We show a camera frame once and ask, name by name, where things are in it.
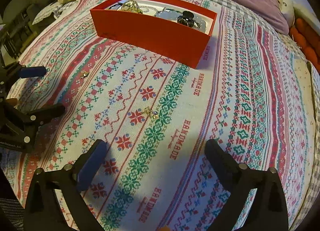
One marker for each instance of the black hair claw clip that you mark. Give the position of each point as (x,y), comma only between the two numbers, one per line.
(186,19)

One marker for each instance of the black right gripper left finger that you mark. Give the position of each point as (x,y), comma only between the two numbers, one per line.
(87,165)

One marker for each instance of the gold hoop rings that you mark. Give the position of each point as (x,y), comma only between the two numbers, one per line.
(130,6)

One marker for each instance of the orange plush toy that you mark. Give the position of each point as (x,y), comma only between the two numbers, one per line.
(307,40)

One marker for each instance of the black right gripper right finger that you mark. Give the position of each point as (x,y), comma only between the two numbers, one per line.
(228,171)

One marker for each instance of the red cardboard box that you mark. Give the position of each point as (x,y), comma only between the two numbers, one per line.
(165,37)

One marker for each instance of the grey chair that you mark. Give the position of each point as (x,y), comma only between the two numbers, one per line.
(18,20)

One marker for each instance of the gold chain earring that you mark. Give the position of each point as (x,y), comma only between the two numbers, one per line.
(150,113)

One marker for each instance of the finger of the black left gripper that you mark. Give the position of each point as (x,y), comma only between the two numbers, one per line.
(32,72)
(46,114)

